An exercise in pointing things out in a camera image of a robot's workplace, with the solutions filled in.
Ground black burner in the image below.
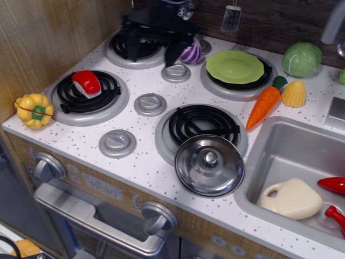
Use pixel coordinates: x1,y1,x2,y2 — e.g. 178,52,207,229
155,104,249,166
104,33,167,70
45,70,129,127
200,54,278,101

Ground front left black burner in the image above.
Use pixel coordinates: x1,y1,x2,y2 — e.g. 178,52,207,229
45,70,129,127

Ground silver stove knob back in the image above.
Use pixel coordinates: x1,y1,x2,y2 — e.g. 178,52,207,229
161,64,191,84

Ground silver stove knob front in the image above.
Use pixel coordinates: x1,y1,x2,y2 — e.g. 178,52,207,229
99,129,137,159

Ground oven clock display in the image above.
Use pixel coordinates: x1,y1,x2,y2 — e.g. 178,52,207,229
82,173,123,201

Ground hanging silver spatula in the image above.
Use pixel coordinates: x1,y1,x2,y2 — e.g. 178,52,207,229
220,5,242,32

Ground silver stove knob middle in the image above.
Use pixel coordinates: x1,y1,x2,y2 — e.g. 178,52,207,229
134,93,167,117

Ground front right black burner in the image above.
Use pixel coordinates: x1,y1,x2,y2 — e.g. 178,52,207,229
155,104,249,166

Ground silver stove knob rear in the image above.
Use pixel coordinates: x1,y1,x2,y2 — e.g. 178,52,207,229
196,35,212,56

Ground back left black burner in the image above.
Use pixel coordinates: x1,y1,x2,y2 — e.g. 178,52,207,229
104,33,167,70

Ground yellow toy corn piece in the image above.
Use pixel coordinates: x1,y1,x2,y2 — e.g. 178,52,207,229
281,80,306,108

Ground cream toy jug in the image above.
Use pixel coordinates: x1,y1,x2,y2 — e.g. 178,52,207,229
259,178,323,220

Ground green toy cabbage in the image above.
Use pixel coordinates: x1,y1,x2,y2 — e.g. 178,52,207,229
282,42,322,78

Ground green toy at right edge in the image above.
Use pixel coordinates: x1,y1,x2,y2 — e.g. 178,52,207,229
339,69,345,85

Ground red white toy sushi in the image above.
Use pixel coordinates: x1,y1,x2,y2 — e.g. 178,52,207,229
72,70,101,99

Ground silver oven dial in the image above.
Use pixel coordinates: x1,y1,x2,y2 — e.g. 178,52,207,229
33,152,67,183
141,201,178,238

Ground silver oven door handle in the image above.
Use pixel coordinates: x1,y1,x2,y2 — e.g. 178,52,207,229
34,184,179,258

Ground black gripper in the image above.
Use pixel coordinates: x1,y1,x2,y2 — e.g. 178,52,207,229
120,5,199,67

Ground purple striped toy onion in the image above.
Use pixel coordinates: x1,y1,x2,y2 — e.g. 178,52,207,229
180,38,202,64

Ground silver faucet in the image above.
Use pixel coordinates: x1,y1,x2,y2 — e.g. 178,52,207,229
321,1,344,45

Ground orange toy carrot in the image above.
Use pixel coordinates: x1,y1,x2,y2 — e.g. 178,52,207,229
245,76,287,131

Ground steel pot lid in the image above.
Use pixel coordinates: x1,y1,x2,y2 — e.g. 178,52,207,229
174,134,245,197

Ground silver stove knob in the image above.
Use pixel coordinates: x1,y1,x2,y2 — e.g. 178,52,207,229
161,64,191,84
99,129,137,159
196,35,212,56
134,93,167,117

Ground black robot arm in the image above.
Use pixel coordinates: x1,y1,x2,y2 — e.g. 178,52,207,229
119,1,198,67

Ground red toy piece in sink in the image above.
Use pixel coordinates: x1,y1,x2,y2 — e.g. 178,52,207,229
325,206,345,231

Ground yellow toy bell pepper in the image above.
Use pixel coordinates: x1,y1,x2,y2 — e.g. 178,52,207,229
14,93,54,129

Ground left silver oven dial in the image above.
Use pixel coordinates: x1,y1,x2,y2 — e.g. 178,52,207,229
33,152,67,183

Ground green toy plate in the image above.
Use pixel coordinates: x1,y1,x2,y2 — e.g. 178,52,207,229
206,50,265,84

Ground red toy chili pepper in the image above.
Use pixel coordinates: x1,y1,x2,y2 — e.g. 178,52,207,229
318,177,345,195

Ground hanging silver strainer spoon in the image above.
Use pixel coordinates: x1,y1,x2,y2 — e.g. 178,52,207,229
177,1,195,21

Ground back right black burner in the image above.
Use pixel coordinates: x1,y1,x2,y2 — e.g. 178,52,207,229
200,54,278,101

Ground silver sink basin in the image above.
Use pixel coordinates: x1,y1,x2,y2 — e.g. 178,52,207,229
234,117,344,251

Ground yellow object on floor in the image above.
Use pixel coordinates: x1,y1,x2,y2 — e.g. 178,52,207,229
15,240,41,258

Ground right silver oven dial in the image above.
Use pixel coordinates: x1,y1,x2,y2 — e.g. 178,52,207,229
141,201,178,238

